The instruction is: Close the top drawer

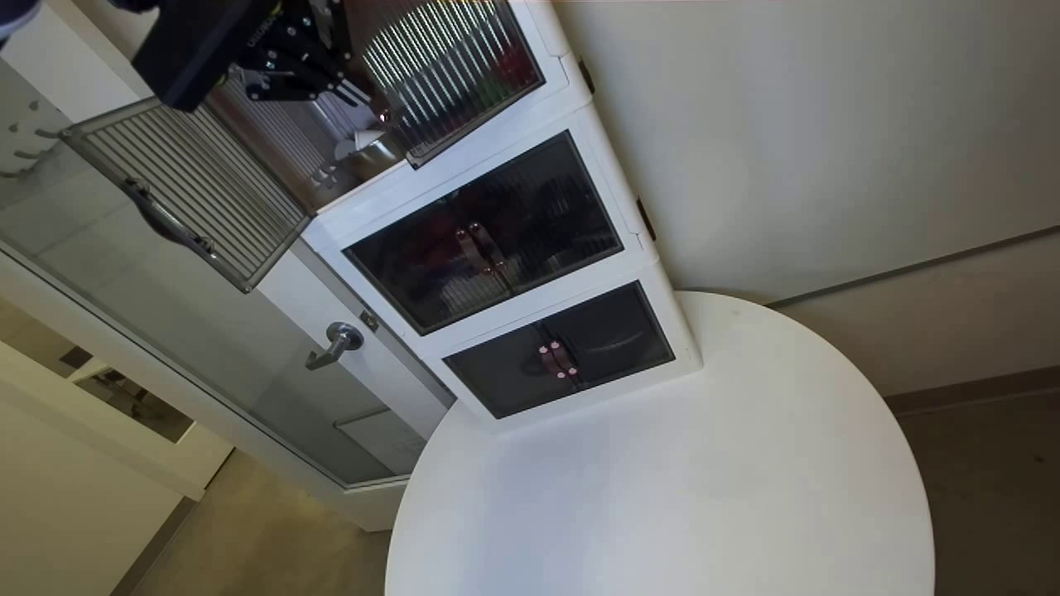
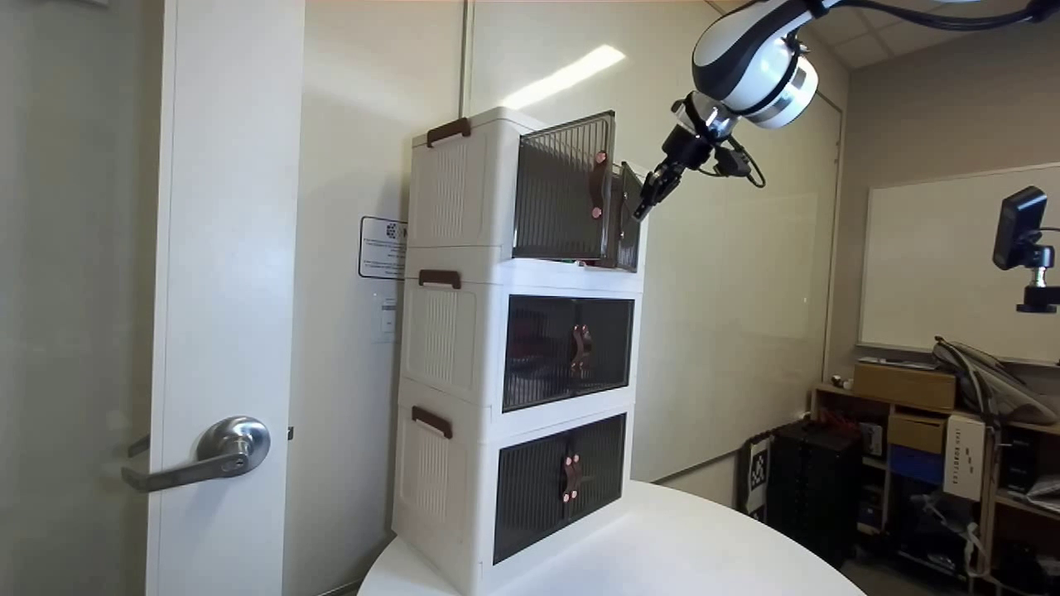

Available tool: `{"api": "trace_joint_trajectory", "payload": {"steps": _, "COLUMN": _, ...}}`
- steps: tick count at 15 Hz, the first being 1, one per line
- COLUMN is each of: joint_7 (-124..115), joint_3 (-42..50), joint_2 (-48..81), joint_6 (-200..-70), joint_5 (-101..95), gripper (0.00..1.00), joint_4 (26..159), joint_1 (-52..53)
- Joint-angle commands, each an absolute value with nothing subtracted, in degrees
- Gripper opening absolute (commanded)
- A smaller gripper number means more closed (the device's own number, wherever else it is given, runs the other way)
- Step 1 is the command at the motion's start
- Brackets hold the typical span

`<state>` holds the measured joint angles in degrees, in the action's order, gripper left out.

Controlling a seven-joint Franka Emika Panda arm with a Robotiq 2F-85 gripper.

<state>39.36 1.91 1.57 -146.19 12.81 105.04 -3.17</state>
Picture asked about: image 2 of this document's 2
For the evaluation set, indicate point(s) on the white cardboard box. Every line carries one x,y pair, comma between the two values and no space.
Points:
965,455

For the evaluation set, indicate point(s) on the dark translucent cabinet door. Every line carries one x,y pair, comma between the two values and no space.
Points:
533,353
627,228
528,499
556,187
610,347
600,466

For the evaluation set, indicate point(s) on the large brown cardboard box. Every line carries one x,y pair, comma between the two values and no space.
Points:
902,387

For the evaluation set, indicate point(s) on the blue box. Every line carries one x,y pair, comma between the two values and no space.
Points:
914,466

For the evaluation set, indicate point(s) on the black and white marker board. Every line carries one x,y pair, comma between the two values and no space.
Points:
757,474

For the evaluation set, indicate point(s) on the white room door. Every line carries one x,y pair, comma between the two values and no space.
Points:
226,242

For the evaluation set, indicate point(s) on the black camera on mount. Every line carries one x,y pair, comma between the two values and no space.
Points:
1018,228

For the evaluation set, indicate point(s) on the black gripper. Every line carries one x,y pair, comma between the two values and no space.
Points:
689,145

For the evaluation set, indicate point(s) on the wooden storage shelf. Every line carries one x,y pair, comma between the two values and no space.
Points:
1015,515

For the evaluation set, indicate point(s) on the framed wall sign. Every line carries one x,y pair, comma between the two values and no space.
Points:
381,249

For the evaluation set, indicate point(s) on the black low cabinet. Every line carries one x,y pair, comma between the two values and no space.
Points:
816,490

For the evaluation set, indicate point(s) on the small brown cardboard box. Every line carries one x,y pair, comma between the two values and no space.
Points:
914,431

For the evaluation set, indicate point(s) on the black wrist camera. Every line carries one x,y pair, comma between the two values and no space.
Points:
731,161

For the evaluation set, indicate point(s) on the white three-tier storage cabinet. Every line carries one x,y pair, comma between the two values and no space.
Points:
450,210

